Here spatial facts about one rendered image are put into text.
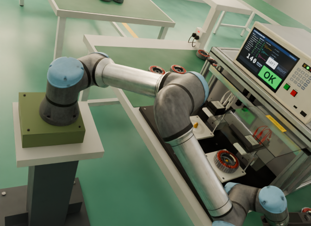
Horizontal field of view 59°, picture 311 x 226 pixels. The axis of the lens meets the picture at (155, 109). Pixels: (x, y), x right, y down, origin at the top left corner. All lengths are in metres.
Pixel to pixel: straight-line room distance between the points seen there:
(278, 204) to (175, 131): 0.38
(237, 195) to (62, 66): 0.72
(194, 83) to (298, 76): 0.49
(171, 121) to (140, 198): 1.28
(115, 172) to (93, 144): 0.92
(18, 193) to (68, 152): 0.82
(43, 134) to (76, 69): 0.27
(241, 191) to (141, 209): 1.08
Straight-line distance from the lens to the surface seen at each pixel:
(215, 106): 1.35
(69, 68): 1.00
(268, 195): 0.94
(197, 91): 0.83
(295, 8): 8.58
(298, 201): 1.47
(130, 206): 1.93
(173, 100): 0.76
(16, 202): 1.85
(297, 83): 1.19
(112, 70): 1.01
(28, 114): 1.14
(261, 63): 1.28
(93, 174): 2.01
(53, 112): 1.07
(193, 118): 1.44
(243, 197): 0.95
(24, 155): 1.10
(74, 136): 1.12
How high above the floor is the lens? 1.59
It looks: 36 degrees down
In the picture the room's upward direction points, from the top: 22 degrees clockwise
